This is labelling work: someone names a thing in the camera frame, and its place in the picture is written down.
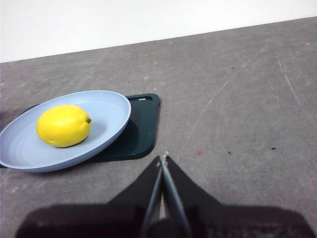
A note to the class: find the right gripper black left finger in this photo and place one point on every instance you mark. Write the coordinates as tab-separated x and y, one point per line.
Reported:
99	220

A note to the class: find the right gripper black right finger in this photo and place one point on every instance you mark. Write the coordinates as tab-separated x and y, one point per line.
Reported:
235	220

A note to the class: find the yellow lemon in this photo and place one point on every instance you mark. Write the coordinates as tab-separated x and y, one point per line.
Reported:
62	126

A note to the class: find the blue round plate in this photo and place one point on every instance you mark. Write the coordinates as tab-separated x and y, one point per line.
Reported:
104	116

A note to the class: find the black flat tray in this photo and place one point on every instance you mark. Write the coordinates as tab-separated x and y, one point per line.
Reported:
146	124

